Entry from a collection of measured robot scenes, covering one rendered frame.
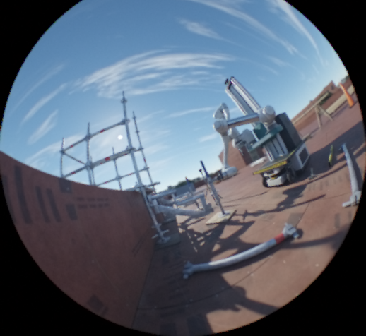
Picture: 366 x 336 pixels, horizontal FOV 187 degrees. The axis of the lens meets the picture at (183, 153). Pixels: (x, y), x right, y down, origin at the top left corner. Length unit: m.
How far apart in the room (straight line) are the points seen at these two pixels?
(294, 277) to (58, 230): 0.83
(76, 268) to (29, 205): 0.24
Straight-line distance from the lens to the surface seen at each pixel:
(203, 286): 0.70
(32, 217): 0.44
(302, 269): 0.63
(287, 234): 0.75
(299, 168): 1.58
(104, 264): 0.62
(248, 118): 1.29
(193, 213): 1.36
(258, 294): 0.60
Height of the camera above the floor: 0.54
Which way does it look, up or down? 17 degrees up
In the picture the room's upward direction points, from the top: 23 degrees counter-clockwise
